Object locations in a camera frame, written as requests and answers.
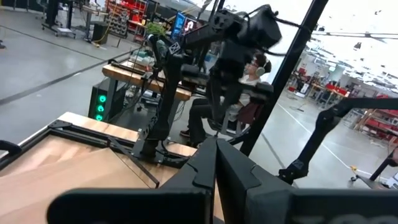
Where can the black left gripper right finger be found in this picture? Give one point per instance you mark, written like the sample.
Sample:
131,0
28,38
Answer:
233,180

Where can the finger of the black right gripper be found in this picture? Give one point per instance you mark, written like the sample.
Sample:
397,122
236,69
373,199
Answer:
231,96
215,99

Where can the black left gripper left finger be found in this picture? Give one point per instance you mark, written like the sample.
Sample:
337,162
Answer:
202,174

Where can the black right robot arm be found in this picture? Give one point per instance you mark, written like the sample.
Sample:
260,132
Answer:
168,93

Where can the seated person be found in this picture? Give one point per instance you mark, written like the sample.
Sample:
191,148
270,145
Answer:
199,118

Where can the office chair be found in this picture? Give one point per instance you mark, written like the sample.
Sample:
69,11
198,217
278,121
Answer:
228,126

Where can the white headphones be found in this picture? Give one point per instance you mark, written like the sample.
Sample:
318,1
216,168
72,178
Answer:
260,71

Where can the blue lit monitor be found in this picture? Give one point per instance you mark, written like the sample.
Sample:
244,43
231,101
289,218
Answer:
178,25

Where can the green potted plant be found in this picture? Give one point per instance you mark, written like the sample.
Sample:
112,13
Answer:
155,28

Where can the wooden desk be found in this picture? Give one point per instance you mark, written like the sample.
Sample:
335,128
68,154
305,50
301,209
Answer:
124,74

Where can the red storage rack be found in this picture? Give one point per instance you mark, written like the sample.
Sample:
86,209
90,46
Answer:
136,6

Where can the computer tower with green lights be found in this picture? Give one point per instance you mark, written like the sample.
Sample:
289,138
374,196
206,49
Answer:
105,93

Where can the black cabinet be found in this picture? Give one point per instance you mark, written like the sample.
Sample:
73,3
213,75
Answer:
100,32

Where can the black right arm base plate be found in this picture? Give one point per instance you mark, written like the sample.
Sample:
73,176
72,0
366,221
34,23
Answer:
161,161

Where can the black aluminium rig frame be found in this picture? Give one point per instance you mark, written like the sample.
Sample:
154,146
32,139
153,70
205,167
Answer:
286,71

